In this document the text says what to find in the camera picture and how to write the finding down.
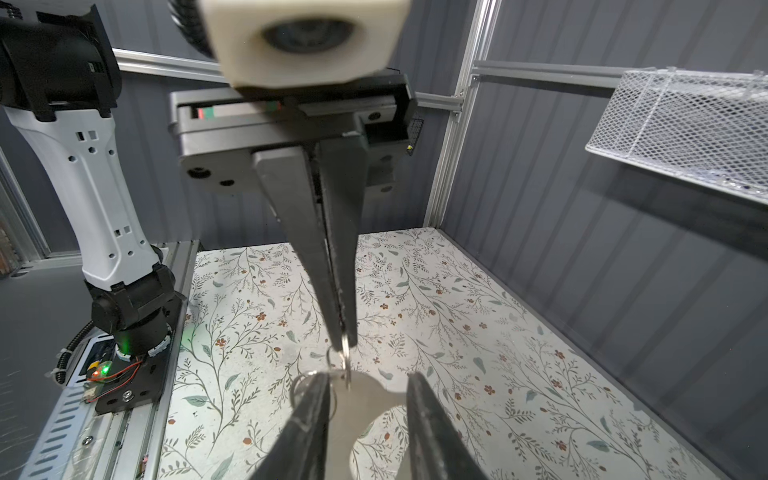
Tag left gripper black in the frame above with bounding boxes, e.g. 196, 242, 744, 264
170, 70, 418, 350

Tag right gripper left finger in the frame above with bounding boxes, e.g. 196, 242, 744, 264
251, 373, 331, 480

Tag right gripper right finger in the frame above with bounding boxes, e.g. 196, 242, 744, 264
406, 372, 487, 480

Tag silver split key rings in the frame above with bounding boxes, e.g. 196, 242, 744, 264
289, 333, 355, 409

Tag grey metal key holder strap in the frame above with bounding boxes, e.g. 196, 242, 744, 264
290, 369, 415, 480

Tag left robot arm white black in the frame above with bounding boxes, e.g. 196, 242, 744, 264
1, 1, 416, 357

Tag floral table mat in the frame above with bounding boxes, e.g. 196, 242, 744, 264
157, 229, 715, 479

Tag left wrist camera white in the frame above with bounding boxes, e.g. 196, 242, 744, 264
197, 0, 411, 89

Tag aluminium mounting rail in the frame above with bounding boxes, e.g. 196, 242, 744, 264
62, 241, 199, 479

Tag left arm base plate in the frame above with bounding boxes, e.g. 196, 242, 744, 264
83, 294, 184, 415

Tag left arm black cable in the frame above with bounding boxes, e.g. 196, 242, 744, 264
166, 0, 217, 60

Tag white slotted cable duct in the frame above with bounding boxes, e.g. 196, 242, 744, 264
20, 333, 114, 479

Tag white wire mesh basket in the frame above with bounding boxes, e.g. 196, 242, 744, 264
585, 68, 767, 204

